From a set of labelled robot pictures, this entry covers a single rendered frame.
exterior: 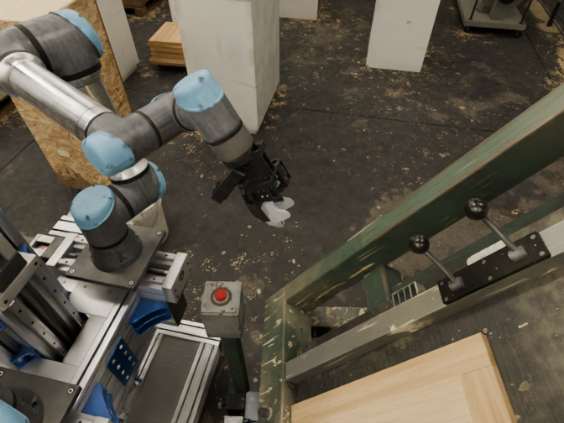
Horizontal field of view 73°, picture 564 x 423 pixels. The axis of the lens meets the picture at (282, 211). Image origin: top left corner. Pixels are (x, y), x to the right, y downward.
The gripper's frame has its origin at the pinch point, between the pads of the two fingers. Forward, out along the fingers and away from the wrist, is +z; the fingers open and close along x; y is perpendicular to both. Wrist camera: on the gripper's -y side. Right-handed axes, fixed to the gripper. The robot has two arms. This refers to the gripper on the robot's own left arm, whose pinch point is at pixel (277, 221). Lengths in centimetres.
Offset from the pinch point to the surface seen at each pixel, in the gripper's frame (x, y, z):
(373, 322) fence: -10.1, 14.1, 26.5
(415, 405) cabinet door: -26.7, 23.1, 27.9
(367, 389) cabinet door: -22.6, 11.7, 32.5
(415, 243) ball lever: -6.2, 28.4, 5.4
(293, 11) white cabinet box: 470, -145, 69
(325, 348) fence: -12.6, -0.9, 34.4
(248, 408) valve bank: -23, -32, 52
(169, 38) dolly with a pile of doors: 308, -222, 3
